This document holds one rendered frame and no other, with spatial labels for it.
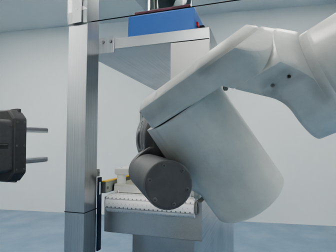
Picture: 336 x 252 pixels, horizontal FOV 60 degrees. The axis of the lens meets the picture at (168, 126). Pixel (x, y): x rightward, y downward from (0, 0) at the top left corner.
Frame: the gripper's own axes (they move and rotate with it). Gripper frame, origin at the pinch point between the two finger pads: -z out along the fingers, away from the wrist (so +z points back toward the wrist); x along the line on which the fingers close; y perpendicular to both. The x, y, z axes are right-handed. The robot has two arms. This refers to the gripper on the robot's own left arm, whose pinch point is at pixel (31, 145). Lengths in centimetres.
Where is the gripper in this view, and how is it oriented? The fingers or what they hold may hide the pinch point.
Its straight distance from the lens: 59.1
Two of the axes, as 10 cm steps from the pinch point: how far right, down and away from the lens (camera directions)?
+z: -4.4, -0.4, -9.0
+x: 0.1, 10.0, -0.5
